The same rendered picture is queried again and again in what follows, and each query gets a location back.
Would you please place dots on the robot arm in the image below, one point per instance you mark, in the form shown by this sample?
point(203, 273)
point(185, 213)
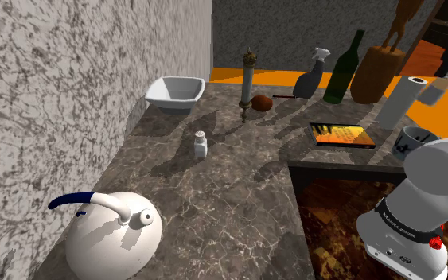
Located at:
point(413, 217)

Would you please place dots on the dark wooden shelf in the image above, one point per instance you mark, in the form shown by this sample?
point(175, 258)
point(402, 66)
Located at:
point(440, 21)

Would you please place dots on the grey bottle with white cap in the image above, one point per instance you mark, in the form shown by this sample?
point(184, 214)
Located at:
point(435, 91)

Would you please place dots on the brown wooden utensil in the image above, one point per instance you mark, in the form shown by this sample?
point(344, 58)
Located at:
point(402, 19)

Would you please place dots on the white paper towel roll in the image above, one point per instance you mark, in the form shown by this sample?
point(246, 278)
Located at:
point(398, 102)

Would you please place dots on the grey mug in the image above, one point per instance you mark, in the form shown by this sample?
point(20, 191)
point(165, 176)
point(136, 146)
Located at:
point(406, 147)

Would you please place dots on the green wine bottle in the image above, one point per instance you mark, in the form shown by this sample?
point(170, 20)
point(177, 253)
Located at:
point(342, 75)

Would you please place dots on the orange and black book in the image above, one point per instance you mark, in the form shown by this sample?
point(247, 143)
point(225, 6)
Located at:
point(342, 135)

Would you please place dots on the grey spray bottle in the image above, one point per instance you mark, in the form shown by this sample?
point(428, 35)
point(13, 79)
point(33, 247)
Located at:
point(308, 83)

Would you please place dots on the thin dark red pen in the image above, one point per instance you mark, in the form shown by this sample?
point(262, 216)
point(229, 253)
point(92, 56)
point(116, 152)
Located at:
point(283, 97)

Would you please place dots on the brown round fruit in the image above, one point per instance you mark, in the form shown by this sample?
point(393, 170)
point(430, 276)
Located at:
point(261, 103)

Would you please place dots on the tall white and brass grinder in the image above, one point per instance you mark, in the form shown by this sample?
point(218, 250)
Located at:
point(247, 81)

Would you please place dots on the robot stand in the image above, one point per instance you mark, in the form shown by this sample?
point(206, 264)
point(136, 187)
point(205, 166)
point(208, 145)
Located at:
point(332, 232)

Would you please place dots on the white salt shaker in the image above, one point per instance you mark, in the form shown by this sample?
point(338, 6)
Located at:
point(200, 148)

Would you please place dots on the white square bowl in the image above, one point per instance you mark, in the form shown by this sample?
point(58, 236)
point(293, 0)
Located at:
point(177, 93)

